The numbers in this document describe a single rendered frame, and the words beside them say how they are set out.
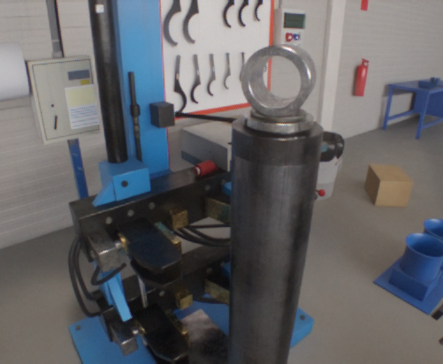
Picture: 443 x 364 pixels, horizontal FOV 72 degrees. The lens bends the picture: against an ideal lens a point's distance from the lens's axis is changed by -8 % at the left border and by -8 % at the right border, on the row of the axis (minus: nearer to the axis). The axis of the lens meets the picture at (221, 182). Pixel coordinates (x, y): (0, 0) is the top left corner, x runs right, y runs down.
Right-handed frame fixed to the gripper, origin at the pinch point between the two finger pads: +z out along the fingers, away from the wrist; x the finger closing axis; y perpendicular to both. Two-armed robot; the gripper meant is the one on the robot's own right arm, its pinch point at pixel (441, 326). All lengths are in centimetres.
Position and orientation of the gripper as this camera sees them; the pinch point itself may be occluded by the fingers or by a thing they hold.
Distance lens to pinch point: 136.7
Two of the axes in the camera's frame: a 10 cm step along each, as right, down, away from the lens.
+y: 8.4, 5.2, -1.5
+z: -4.1, 8.0, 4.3
